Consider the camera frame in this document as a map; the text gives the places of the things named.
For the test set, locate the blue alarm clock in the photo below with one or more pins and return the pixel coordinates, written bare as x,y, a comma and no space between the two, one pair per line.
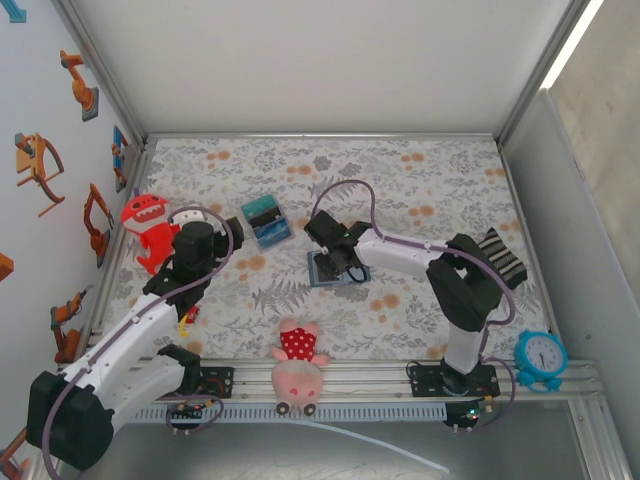
542,355

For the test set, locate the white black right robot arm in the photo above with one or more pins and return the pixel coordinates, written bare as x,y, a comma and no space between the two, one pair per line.
465,285

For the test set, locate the aluminium back rail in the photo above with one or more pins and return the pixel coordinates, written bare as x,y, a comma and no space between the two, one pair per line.
320,136

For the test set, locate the floral patterned table mat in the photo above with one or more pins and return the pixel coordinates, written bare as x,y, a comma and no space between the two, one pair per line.
350,165

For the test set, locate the red shark plush toy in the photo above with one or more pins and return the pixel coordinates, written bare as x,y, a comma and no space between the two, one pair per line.
142,212

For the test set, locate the thin white tube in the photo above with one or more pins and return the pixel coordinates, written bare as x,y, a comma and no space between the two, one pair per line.
380,442

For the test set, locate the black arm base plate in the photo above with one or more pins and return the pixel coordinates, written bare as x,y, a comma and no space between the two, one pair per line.
420,381
222,382

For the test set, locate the orange block wall sticker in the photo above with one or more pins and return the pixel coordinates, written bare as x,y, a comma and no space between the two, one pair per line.
5,267

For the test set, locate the wide aluminium front rail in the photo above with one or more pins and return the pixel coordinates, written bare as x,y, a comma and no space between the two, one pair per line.
370,382

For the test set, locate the teal card stack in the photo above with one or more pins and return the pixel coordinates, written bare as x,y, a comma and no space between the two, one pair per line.
260,206

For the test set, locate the aluminium frame post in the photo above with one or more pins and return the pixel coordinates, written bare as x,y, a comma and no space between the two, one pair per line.
105,75
551,50

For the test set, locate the black beige striped sock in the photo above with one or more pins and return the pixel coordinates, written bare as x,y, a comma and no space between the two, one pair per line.
507,260

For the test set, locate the white LED light strip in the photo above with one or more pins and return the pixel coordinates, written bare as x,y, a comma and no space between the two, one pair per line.
570,42

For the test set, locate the blue open box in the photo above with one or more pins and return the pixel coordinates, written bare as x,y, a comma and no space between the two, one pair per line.
265,225

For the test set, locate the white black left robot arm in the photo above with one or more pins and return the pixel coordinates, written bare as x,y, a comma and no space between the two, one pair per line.
125,330

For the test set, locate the blue orange wall sticker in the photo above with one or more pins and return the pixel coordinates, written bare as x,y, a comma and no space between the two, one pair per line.
119,150

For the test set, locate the round black circuit board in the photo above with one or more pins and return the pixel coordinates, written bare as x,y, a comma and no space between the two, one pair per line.
192,412
467,415

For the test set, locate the orange claw gripper wall sticker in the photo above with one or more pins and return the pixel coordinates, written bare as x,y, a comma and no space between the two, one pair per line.
32,165

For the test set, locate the pink pig plush toy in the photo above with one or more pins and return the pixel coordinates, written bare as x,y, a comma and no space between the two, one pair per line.
299,370

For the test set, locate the small red yellow toy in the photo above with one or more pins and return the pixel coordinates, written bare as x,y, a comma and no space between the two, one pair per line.
191,317

